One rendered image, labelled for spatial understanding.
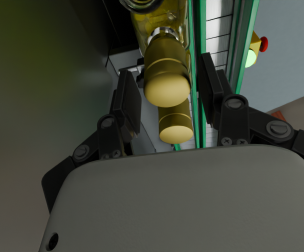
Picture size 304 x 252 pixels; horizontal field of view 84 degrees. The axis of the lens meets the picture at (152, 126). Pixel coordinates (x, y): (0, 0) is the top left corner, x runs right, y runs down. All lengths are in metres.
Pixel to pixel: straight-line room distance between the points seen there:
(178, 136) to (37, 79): 0.14
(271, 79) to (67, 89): 0.94
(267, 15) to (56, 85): 0.75
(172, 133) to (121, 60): 0.32
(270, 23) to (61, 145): 0.80
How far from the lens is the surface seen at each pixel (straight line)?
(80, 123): 0.23
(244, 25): 0.36
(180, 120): 0.16
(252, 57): 0.53
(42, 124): 0.19
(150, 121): 0.61
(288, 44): 0.94
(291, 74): 1.06
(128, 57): 0.44
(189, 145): 0.76
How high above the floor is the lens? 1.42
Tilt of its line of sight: 36 degrees down
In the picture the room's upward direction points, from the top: 180 degrees counter-clockwise
